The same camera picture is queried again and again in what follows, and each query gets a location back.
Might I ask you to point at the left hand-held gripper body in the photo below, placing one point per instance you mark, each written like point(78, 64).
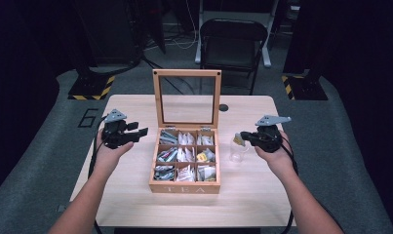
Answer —
point(114, 135)

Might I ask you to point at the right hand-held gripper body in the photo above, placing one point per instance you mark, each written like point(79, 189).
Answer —
point(268, 139)

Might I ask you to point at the yellow tea bag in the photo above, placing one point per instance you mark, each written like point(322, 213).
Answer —
point(239, 139)

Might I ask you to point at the clear glass cup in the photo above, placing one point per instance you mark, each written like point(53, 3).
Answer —
point(238, 154)

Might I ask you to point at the wooden tea box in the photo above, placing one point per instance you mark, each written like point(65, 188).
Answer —
point(184, 187)

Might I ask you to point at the person's right hand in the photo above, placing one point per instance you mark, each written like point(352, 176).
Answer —
point(280, 161)

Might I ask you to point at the person's left hand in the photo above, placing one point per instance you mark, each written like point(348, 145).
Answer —
point(106, 159)

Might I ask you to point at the black table grommet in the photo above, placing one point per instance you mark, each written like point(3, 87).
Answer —
point(224, 107)

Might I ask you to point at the pile of tea bags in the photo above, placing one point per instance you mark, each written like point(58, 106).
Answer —
point(184, 156)

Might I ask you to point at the striped black stand base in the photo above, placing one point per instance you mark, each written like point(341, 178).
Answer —
point(90, 87)
point(306, 88)

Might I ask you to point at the black folding chair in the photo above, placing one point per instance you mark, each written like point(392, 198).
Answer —
point(231, 48)

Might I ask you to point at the grey table edge clip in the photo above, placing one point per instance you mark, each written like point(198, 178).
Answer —
point(60, 208)

